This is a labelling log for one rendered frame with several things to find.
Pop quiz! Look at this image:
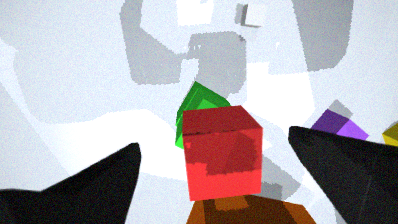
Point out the dark green block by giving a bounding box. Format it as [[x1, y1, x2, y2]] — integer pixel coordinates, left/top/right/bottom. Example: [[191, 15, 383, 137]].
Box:
[[175, 81, 232, 126], [175, 87, 231, 150]]

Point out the purple block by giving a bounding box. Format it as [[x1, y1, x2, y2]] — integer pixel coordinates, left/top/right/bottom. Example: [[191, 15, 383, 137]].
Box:
[[310, 109, 369, 140]]

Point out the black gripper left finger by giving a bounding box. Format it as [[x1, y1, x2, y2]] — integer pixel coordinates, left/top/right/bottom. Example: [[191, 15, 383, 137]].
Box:
[[0, 142, 142, 224]]

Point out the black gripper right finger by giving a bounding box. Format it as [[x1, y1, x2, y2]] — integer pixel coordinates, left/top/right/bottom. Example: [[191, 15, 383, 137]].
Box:
[[288, 126, 398, 224]]

